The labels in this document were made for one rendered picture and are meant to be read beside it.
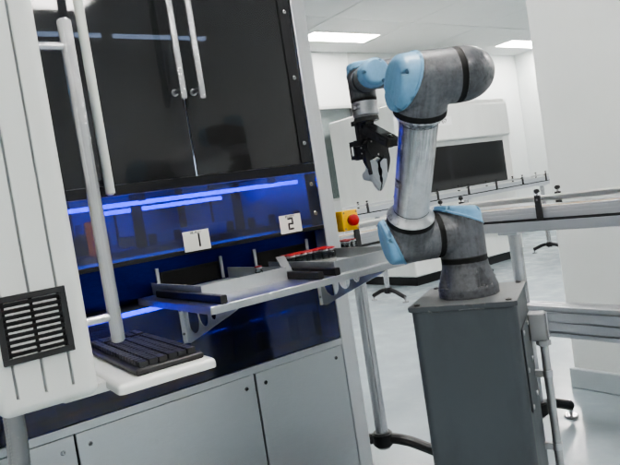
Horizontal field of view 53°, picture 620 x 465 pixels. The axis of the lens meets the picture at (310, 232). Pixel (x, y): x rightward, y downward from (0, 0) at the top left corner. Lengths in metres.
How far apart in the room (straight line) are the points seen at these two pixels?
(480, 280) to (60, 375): 0.97
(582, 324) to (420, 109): 1.39
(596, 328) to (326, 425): 1.02
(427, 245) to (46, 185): 0.86
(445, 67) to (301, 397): 1.21
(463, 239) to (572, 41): 1.68
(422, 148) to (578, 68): 1.76
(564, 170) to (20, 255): 2.47
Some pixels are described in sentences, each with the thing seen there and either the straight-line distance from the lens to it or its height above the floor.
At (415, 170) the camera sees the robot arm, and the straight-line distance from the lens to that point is 1.39.
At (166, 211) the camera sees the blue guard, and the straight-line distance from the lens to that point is 1.83.
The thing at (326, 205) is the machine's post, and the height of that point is 1.06.
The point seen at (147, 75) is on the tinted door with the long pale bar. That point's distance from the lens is 1.89.
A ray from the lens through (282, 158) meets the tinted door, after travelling 2.05.
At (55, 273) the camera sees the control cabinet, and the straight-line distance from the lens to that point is 1.17.
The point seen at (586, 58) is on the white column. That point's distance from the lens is 3.03.
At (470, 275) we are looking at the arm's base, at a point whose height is 0.85.
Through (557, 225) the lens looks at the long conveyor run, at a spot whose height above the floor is 0.86.
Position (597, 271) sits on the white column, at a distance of 3.09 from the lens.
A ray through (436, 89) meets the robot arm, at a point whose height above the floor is 1.27.
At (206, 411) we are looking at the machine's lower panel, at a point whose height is 0.51.
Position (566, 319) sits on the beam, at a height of 0.50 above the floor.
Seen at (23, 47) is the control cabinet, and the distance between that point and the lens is 1.21.
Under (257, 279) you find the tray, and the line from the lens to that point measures 1.66.
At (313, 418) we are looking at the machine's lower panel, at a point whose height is 0.37.
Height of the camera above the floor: 1.09
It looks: 3 degrees down
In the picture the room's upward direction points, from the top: 9 degrees counter-clockwise
